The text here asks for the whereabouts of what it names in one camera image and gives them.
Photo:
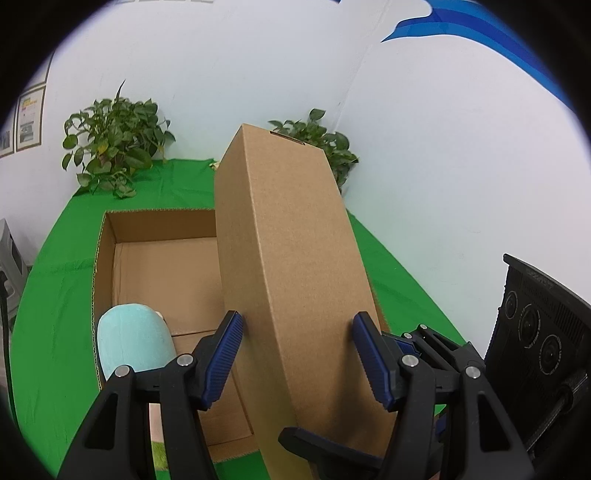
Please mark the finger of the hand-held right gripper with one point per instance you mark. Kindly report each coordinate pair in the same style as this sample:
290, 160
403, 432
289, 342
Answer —
314, 445
438, 346

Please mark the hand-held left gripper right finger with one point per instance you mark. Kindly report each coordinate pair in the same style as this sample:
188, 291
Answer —
374, 360

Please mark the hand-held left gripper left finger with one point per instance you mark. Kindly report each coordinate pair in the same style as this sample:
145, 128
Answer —
224, 355

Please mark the teal pink green plush toy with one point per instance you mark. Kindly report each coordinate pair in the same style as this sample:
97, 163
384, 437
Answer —
134, 337

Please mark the long cardboard box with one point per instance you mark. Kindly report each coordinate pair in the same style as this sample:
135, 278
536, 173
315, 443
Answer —
286, 277

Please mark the shallow cardboard box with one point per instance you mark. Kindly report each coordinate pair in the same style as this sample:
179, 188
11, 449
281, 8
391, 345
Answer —
161, 263

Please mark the green table cloth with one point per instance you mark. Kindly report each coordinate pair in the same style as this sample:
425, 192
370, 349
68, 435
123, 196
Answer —
55, 323

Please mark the small green potted plant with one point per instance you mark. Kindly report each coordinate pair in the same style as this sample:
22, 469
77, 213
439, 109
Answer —
332, 147

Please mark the large green potted plant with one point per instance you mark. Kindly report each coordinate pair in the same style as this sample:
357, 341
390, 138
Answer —
115, 138

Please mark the wall of framed documents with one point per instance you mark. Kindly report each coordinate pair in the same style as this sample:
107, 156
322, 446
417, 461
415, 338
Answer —
30, 120

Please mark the blue wall decal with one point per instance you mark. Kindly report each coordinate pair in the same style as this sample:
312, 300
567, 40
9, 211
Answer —
461, 21

